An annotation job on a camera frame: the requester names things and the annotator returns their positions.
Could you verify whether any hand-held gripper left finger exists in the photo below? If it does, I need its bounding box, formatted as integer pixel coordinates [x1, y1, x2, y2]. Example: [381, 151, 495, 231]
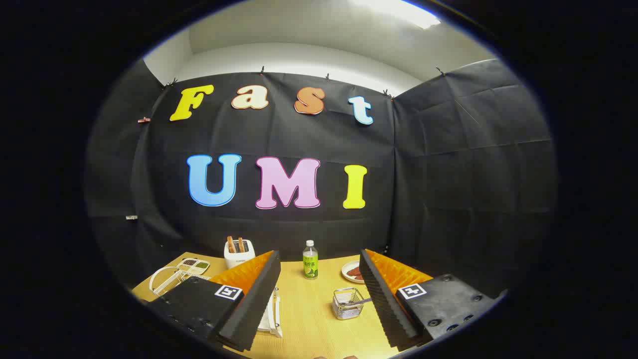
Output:
[149, 250, 282, 353]

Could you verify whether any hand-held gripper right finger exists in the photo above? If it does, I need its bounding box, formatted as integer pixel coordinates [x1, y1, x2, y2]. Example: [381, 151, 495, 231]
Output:
[359, 249, 500, 350]

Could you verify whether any white wire dish rack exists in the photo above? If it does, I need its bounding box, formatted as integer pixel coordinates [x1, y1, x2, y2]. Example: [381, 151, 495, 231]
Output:
[149, 264, 283, 339]

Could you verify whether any silver wire basket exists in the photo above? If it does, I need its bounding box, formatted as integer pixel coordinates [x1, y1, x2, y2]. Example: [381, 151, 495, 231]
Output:
[332, 288, 364, 320]

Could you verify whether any small white dish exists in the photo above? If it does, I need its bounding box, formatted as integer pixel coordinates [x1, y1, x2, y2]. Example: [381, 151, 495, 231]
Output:
[341, 260, 365, 284]

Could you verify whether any white toaster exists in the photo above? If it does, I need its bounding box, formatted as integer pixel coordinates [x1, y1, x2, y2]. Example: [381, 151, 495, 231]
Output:
[224, 239, 256, 270]

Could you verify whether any white divided seasoning tray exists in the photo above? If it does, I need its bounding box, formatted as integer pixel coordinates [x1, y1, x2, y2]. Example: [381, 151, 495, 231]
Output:
[178, 258, 210, 276]

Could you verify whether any green label drink bottle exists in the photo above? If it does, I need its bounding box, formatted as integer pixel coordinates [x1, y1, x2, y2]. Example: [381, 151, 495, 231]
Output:
[303, 240, 319, 280]

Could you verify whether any black backdrop cloth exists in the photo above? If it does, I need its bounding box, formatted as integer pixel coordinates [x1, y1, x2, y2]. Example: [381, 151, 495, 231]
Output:
[85, 59, 558, 300]

